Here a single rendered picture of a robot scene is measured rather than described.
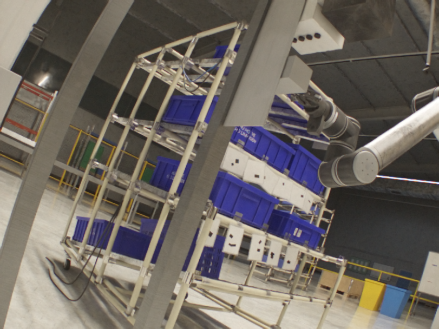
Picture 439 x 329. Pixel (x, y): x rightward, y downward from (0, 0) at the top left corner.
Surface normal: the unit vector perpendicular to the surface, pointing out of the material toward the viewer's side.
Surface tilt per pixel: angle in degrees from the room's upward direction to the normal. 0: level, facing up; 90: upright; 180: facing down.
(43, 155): 90
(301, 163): 95
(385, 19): 90
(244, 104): 90
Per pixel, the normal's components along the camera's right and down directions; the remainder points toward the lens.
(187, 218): 0.60, 0.08
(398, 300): -0.75, -0.31
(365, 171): 0.21, -0.10
